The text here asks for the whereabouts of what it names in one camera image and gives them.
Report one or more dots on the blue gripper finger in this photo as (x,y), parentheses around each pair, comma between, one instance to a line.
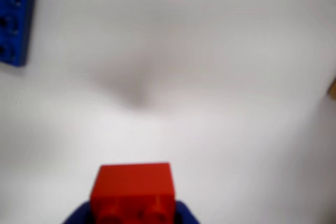
(187,214)
(78,214)

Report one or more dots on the blue 8x8 studded plate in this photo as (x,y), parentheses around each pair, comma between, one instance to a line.
(15,19)

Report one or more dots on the red 2x2 block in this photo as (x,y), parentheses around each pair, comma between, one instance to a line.
(134,190)

